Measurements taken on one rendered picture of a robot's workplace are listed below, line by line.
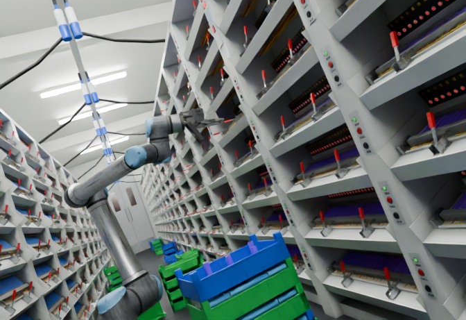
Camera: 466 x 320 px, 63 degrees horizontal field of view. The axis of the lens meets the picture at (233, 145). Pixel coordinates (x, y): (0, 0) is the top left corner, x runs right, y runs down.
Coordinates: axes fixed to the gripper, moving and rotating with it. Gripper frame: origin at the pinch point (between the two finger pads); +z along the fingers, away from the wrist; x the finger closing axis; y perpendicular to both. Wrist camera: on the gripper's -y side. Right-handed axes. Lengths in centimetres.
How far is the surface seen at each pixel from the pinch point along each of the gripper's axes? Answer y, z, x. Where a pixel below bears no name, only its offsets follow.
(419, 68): -23, 12, -117
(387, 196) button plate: -49, 15, -90
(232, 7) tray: 35, 2, -45
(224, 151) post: -8.1, 10.8, 44.8
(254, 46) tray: 15, 6, -50
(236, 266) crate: -59, -24, -70
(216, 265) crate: -60, -26, -51
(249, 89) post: 6.7, 8.9, -25.2
